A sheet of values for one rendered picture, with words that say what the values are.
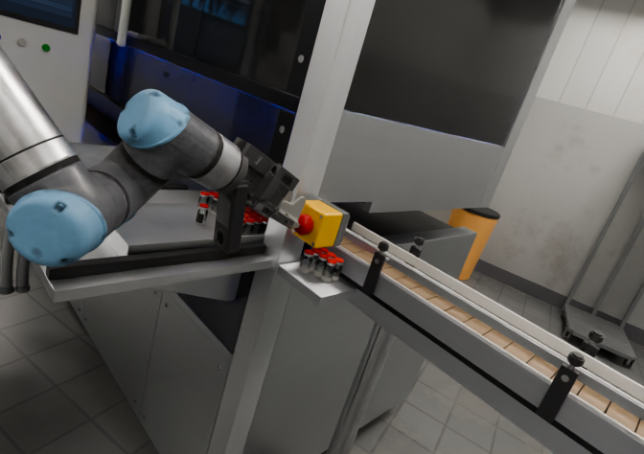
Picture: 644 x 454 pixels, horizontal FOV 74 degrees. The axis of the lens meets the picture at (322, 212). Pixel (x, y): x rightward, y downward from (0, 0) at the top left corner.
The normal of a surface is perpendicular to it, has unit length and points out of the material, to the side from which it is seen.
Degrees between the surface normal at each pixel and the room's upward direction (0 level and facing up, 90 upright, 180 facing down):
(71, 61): 90
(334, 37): 90
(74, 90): 90
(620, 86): 90
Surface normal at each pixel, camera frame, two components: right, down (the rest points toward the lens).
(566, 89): -0.48, 0.13
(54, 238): 0.05, 0.32
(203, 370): -0.68, 0.03
